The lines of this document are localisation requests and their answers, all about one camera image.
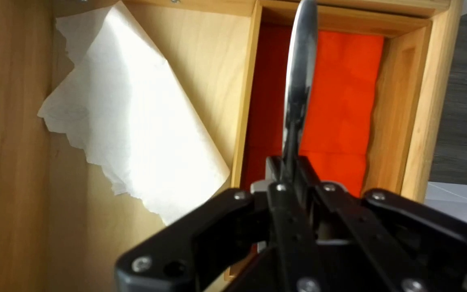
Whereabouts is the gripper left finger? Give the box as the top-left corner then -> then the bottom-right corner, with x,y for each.
115,156 -> 320,292

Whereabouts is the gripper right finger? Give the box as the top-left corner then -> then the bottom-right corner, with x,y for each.
295,156 -> 467,292

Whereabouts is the wooden drawer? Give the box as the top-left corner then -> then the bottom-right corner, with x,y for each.
0,0 -> 464,292

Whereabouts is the white paper towel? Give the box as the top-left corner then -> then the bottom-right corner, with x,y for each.
37,1 -> 231,226

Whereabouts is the orange cloth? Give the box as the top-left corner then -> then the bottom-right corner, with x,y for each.
239,24 -> 385,199

